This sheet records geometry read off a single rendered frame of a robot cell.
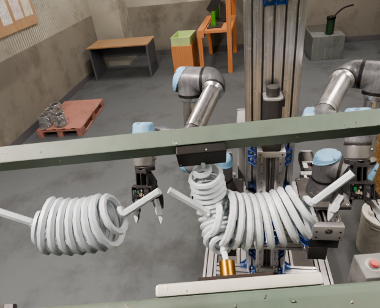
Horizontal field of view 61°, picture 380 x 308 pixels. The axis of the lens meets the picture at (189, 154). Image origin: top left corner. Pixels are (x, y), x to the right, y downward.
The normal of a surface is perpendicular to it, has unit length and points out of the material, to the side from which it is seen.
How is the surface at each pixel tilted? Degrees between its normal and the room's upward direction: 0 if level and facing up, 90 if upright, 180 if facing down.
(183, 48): 90
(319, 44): 90
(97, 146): 30
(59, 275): 0
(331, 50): 90
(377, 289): 15
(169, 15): 90
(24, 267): 0
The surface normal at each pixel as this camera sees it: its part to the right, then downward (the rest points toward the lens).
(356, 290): -0.10, -0.66
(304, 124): -0.08, -0.44
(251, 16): -0.13, 0.55
